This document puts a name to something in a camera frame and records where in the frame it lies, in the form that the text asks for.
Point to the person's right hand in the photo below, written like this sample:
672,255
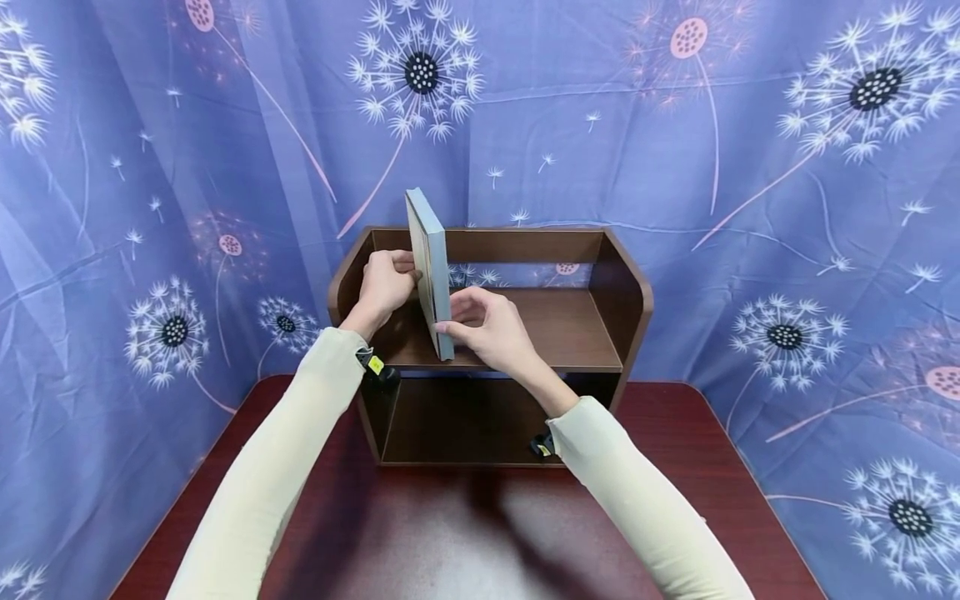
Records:
499,329

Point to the person's left hand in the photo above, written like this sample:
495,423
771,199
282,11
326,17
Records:
382,287

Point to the person's right index finger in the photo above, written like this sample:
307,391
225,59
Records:
471,293

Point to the person's right thumb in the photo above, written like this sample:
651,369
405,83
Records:
457,327

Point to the person's left fingers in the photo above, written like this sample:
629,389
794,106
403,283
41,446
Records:
405,265

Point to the person's right fingers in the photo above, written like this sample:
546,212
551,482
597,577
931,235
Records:
459,312

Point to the grey-blue book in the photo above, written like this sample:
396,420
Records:
431,271

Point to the person's right forearm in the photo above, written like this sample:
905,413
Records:
637,500

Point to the person's left forearm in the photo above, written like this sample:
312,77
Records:
281,467

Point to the dark brown wooden shelf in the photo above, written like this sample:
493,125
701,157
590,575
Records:
525,350

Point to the black wrist band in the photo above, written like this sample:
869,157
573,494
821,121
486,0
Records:
542,445
377,368

